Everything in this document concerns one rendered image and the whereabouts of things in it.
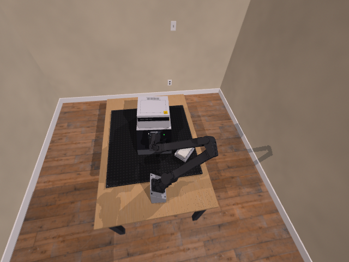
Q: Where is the grey benchtop lab instrument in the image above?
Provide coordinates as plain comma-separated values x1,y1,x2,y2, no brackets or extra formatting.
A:
136,96,172,155

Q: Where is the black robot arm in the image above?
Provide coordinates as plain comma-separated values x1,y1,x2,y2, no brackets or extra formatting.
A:
149,133,218,193

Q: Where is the white well plate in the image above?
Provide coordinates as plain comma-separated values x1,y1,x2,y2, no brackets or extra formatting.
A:
177,148,192,158

